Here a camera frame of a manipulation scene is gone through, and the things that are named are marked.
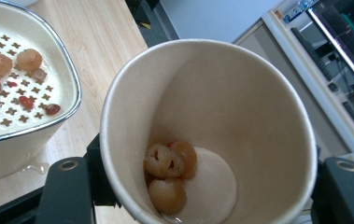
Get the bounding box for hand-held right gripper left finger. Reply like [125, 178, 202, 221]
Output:
[85, 133, 123, 209]

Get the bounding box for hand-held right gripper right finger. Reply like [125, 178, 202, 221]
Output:
[309, 145, 326, 224]

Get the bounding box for brown dried fruits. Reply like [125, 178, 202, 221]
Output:
[143, 143, 187, 179]

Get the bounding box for white perforated tray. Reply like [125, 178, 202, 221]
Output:
[0, 0, 83, 185]

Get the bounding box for beige paper cup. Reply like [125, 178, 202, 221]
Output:
[99, 38, 319, 224]

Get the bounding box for small red date piece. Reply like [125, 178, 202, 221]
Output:
[31, 68, 48, 82]

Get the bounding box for black keyboard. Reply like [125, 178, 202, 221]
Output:
[290, 27, 334, 82]

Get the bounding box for dark computer monitor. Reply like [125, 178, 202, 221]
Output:
[307, 0, 354, 78]

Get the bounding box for white desk partition frame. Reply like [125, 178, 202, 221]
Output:
[233, 0, 354, 171]

